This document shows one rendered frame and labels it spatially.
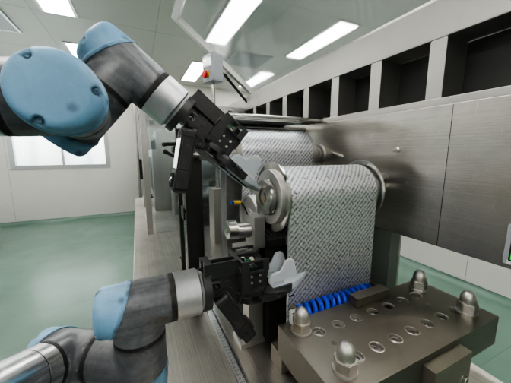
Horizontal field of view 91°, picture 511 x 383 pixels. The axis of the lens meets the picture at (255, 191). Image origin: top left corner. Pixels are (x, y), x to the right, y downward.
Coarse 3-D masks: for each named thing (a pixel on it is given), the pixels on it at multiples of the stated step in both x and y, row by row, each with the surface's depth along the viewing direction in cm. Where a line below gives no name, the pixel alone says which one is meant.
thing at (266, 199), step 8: (264, 184) 51; (272, 184) 50; (256, 192) 55; (264, 192) 52; (272, 192) 49; (256, 200) 55; (264, 200) 52; (272, 200) 49; (264, 208) 52; (272, 208) 50
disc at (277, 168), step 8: (264, 168) 55; (272, 168) 52; (280, 168) 49; (280, 176) 49; (288, 184) 47; (288, 192) 47; (288, 200) 47; (288, 208) 47; (288, 216) 48; (272, 224) 53; (280, 224) 50
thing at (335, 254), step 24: (360, 216) 56; (288, 240) 49; (312, 240) 51; (336, 240) 54; (360, 240) 58; (312, 264) 52; (336, 264) 55; (360, 264) 59; (312, 288) 53; (336, 288) 56
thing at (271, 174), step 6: (264, 174) 54; (270, 174) 51; (276, 174) 50; (258, 180) 57; (276, 180) 49; (276, 186) 49; (282, 186) 48; (282, 192) 48; (282, 198) 48; (282, 204) 48; (276, 210) 50; (282, 210) 48; (264, 216) 55; (270, 216) 52; (276, 216) 50; (282, 216) 49; (270, 222) 52; (276, 222) 51
